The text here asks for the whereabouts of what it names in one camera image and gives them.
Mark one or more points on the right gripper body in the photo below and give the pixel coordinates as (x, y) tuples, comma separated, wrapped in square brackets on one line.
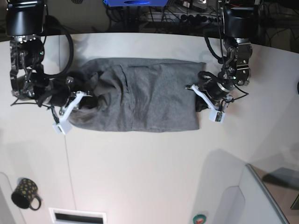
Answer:
[(57, 95)]

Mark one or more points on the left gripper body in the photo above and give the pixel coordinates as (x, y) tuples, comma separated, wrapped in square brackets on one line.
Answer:
[(214, 87)]

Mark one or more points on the grey t-shirt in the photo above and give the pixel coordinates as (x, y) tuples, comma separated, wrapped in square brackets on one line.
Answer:
[(137, 94)]

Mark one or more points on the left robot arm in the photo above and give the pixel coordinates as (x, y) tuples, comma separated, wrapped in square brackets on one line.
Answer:
[(237, 23)]

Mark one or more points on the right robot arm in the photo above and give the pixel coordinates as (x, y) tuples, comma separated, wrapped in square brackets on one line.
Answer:
[(26, 22)]

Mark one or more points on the black power strip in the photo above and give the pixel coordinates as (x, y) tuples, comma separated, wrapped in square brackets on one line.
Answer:
[(197, 19)]

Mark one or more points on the black mug with yellow dots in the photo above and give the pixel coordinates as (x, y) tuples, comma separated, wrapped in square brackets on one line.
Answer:
[(25, 193)]

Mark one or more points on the blue box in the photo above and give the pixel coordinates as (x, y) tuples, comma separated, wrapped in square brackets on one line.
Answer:
[(135, 3)]

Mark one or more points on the white slotted panel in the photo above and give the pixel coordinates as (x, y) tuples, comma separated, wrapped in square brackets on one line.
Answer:
[(63, 216)]

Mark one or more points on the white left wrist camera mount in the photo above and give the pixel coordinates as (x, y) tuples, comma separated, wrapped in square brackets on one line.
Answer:
[(217, 107)]

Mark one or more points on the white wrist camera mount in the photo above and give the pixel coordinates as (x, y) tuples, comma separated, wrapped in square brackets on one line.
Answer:
[(217, 107), (63, 125)]

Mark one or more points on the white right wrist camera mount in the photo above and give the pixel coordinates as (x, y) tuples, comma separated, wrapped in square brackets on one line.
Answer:
[(63, 125)]

